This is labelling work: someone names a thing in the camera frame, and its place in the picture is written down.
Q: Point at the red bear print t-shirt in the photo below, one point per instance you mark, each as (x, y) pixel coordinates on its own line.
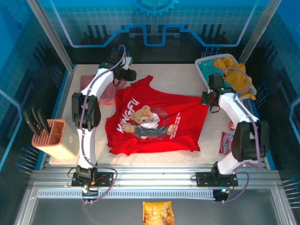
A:
(164, 138)

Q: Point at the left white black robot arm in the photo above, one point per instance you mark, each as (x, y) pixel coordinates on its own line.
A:
(87, 145)

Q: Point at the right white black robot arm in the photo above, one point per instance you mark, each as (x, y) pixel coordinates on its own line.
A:
(248, 140)

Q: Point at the folded pink t-shirt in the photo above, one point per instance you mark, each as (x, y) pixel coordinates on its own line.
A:
(107, 96)

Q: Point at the teal t-shirt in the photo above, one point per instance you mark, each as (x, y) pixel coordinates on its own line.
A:
(207, 69)

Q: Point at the yellow t-shirt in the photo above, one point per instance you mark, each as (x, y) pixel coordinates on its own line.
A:
(236, 77)

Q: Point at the pink lidded cup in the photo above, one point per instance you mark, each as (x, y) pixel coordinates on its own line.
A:
(231, 125)

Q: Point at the white plastic laundry basket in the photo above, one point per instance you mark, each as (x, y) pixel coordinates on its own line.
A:
(201, 63)

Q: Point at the pink purple snack packet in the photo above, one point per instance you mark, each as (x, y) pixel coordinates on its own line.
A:
(226, 143)

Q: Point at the black kitchen utensil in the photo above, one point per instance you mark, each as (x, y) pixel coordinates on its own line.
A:
(37, 117)
(44, 122)

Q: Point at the orange beige utensil holder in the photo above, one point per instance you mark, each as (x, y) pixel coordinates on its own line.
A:
(61, 143)

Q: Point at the black slotted spatula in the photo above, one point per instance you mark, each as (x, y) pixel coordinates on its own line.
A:
(29, 120)

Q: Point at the orange snack bag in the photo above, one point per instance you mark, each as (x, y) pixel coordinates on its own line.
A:
(158, 213)

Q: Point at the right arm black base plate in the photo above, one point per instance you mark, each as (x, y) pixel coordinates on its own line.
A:
(204, 179)

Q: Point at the aluminium frame post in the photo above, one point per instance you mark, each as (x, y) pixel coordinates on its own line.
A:
(51, 37)
(260, 30)

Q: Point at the aluminium frame rail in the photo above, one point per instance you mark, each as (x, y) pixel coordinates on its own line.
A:
(152, 174)

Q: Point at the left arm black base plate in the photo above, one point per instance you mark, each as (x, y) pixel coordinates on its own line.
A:
(107, 180)

